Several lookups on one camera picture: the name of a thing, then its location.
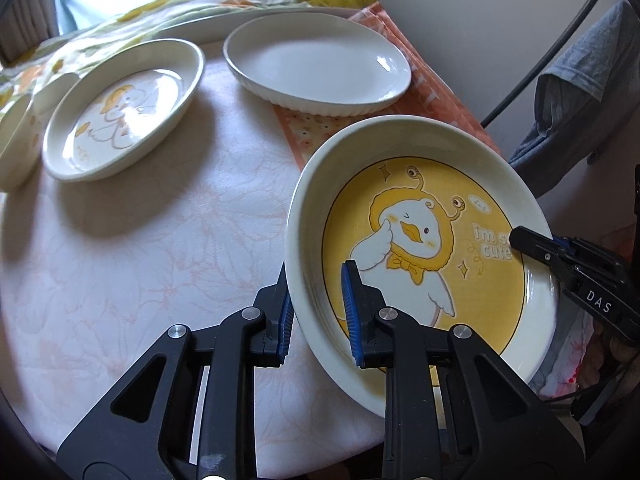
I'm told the floral pink table cloth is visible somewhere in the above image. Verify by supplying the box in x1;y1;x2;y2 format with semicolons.
0;1;586;478

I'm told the cream oval duck dish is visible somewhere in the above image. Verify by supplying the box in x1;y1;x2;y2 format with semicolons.
42;39;205;183

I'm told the black metal rack tube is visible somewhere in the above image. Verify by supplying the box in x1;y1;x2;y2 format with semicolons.
480;0;614;129

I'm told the grey hanging garment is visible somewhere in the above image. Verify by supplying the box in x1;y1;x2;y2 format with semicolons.
509;0;639;197

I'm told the grey curtain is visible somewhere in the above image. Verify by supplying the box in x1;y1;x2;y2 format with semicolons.
1;0;58;64

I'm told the cream bowl with dots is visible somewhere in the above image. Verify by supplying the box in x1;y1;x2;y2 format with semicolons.
0;92;42;193

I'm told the yellow duck cartoon plate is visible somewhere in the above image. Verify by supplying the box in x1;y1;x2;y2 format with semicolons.
284;115;558;415

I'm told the green orange floral blanket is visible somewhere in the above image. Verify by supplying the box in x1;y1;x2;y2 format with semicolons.
1;0;376;113

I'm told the white tray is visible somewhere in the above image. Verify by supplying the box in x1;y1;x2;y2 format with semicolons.
21;0;361;114

